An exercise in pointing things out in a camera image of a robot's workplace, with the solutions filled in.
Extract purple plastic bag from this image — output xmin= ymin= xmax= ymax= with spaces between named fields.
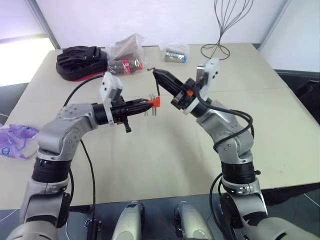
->
xmin=0 ymin=123 xmax=41 ymax=161

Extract silver rounded shape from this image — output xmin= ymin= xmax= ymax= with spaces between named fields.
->
xmin=110 ymin=199 xmax=145 ymax=240
xmin=173 ymin=200 xmax=215 ymax=240

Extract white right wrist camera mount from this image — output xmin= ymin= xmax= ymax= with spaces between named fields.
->
xmin=184 ymin=57 xmax=221 ymax=115

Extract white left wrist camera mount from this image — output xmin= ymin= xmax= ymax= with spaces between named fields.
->
xmin=99 ymin=72 xmax=124 ymax=127

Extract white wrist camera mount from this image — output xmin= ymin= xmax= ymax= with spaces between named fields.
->
xmin=99 ymin=72 xmax=124 ymax=127
xmin=184 ymin=57 xmax=221 ymax=115

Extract black wire stand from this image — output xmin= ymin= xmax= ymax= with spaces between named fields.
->
xmin=199 ymin=0 xmax=255 ymax=61

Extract red hex key holder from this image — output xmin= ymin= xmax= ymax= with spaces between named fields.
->
xmin=147 ymin=96 xmax=162 ymax=108

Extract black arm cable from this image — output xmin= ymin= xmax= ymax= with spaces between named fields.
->
xmin=196 ymin=84 xmax=256 ymax=153
xmin=63 ymin=74 xmax=107 ymax=226

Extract grey frame post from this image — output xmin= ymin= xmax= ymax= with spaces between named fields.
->
xmin=24 ymin=0 xmax=61 ymax=50
xmin=258 ymin=0 xmax=286 ymax=51

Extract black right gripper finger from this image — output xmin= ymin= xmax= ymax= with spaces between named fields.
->
xmin=155 ymin=75 xmax=183 ymax=97
xmin=152 ymin=69 xmax=187 ymax=89

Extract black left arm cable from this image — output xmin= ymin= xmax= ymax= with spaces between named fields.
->
xmin=63 ymin=74 xmax=107 ymax=226

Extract dark furniture piece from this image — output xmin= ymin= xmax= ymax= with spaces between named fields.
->
xmin=274 ymin=68 xmax=320 ymax=119

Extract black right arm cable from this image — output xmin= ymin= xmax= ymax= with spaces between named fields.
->
xmin=196 ymin=84 xmax=256 ymax=153

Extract clear plastic bag silver contents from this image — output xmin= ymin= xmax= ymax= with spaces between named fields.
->
xmin=159 ymin=43 xmax=191 ymax=65

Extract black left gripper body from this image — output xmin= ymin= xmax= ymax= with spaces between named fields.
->
xmin=109 ymin=95 xmax=133 ymax=134

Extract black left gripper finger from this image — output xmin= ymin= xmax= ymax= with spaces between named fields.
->
xmin=125 ymin=104 xmax=154 ymax=117
xmin=125 ymin=98 xmax=151 ymax=109

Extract black red packaged item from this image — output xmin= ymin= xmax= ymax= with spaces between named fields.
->
xmin=107 ymin=58 xmax=144 ymax=76

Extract clear plastic bag dark contents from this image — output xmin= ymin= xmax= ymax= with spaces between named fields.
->
xmin=104 ymin=33 xmax=147 ymax=76

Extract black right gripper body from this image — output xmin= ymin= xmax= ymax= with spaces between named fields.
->
xmin=170 ymin=78 xmax=201 ymax=111

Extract black padded mitt with red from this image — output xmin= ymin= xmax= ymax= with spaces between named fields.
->
xmin=55 ymin=45 xmax=111 ymax=82

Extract silver cylindrical item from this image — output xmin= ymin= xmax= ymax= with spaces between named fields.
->
xmin=164 ymin=49 xmax=188 ymax=64

